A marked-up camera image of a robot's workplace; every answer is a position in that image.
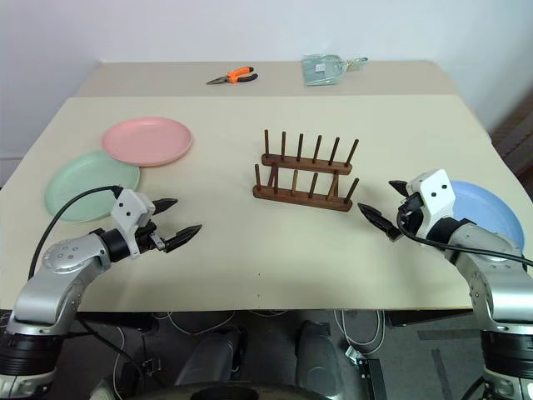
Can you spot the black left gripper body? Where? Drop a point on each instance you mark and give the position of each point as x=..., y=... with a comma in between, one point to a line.
x=147, y=238

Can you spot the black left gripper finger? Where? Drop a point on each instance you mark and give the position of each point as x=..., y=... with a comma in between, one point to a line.
x=165, y=204
x=183, y=236

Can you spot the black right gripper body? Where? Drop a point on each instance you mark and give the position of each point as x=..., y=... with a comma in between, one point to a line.
x=410, y=216

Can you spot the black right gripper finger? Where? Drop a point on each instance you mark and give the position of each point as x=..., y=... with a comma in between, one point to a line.
x=378, y=216
x=400, y=186

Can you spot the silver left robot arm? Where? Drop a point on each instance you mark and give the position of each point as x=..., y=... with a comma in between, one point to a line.
x=54, y=279

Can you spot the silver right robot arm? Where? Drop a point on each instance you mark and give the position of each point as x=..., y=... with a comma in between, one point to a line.
x=495, y=283

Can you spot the wooden dish rack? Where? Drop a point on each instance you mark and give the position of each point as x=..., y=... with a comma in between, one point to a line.
x=302, y=198

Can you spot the pink plate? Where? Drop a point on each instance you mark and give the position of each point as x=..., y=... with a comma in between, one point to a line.
x=145, y=139

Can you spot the blue plate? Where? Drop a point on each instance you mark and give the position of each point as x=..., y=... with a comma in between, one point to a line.
x=487, y=208

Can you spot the green plate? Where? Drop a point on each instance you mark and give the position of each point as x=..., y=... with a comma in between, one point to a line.
x=83, y=185

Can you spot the dark rounded shape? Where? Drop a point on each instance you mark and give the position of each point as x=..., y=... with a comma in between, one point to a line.
x=208, y=358
x=318, y=358

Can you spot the clear plastic bag packet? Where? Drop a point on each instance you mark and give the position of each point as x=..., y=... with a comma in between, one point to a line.
x=320, y=70

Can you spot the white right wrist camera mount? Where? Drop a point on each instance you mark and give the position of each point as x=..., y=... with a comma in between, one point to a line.
x=435, y=196

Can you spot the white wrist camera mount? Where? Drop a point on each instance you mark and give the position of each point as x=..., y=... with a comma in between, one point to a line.
x=435, y=196
x=129, y=208

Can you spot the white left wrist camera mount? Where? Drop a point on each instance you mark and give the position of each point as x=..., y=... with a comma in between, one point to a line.
x=129, y=208

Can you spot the black metal bracket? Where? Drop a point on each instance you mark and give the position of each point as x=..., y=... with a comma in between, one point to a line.
x=366, y=371

